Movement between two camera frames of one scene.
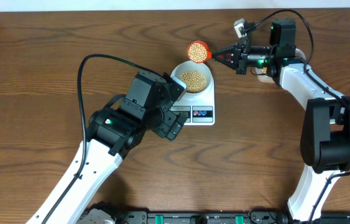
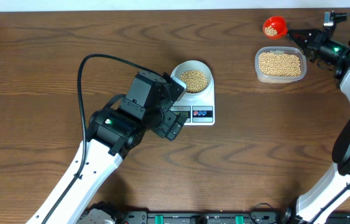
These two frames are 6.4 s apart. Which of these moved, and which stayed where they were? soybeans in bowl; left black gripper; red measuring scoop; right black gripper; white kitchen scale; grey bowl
Moved: red measuring scoop; right black gripper
Stayed: white kitchen scale; soybeans in bowl; left black gripper; grey bowl
